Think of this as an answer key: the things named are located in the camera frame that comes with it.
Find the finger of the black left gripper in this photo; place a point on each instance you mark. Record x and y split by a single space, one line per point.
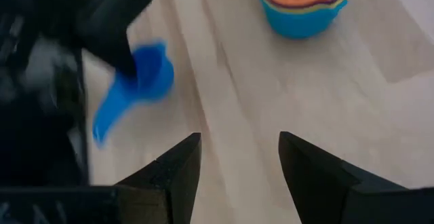
108 23

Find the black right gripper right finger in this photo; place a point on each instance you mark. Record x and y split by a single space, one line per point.
312 183

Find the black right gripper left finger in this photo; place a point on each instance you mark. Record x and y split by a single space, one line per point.
176 183

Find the bright blue measuring cup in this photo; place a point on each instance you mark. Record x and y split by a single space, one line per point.
152 78

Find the large teal measuring cup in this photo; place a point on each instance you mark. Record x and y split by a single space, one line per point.
301 25

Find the yellow measuring cup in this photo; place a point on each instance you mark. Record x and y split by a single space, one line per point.
306 11

